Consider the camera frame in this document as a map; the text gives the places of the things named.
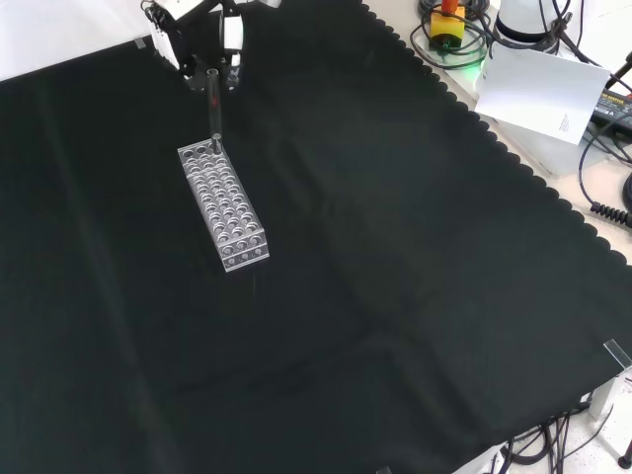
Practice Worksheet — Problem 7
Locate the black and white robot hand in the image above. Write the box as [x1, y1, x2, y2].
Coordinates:
[140, 0, 283, 94]

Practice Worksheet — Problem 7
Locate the clear glass test tube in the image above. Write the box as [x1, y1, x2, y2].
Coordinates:
[206, 68, 223, 152]

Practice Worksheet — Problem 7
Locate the clear plastic test tube rack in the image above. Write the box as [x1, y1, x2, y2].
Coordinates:
[177, 139, 271, 275]

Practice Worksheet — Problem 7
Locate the yellow stop button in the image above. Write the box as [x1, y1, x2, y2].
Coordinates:
[428, 0, 468, 52]

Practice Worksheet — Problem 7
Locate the black bench cloth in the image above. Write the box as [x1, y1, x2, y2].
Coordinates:
[0, 0, 632, 474]

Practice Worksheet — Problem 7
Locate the pale white board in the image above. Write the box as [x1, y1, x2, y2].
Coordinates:
[474, 47, 612, 147]

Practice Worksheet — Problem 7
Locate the black device with yellow label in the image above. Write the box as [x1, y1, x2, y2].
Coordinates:
[591, 90, 632, 130]

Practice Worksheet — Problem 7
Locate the black coiled cable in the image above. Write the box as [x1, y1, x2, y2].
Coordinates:
[589, 200, 632, 227]

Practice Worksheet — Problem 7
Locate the black floor cable bundle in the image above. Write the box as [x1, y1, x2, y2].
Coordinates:
[503, 409, 618, 474]

